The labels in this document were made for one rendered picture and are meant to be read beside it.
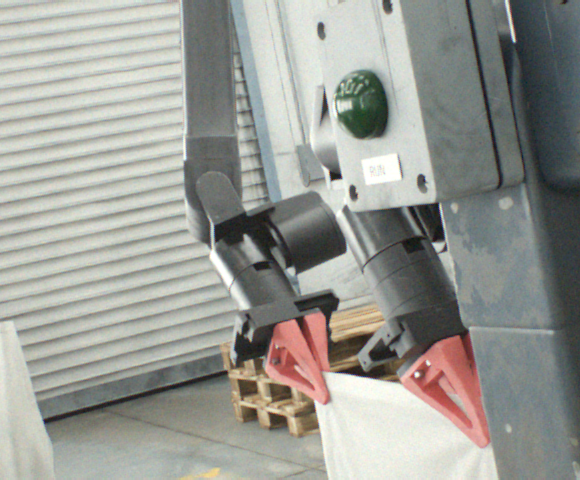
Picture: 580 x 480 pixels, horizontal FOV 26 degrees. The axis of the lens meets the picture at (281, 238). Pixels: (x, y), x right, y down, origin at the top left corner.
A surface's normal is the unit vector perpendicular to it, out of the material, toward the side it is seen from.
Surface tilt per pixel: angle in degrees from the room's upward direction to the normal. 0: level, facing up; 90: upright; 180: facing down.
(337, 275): 90
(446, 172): 90
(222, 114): 55
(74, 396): 90
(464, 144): 90
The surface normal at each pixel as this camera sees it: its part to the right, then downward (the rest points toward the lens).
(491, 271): -0.88, 0.20
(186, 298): 0.41, -0.09
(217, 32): 0.08, -0.43
